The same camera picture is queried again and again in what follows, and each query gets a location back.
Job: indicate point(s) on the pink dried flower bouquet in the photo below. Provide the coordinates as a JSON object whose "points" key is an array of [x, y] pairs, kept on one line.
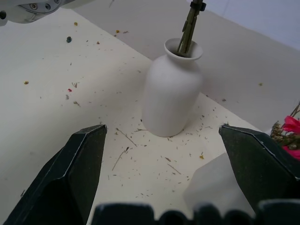
{"points": [[290, 126]]}

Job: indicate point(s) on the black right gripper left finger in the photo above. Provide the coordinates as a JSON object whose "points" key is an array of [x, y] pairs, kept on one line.
{"points": [[58, 187]]}

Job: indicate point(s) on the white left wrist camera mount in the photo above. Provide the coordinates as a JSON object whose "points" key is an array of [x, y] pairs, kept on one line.
{"points": [[3, 20]]}

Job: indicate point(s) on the flower bouquet with green stems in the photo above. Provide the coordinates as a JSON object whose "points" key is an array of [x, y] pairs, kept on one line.
{"points": [[190, 25]]}

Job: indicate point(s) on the white ceramic vase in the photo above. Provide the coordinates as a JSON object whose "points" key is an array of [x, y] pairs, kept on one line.
{"points": [[171, 93]]}

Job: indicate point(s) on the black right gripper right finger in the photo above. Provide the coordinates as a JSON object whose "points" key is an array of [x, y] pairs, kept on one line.
{"points": [[262, 168]]}

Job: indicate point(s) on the blue-green flower crumb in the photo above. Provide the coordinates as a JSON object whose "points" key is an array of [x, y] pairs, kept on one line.
{"points": [[68, 39]]}

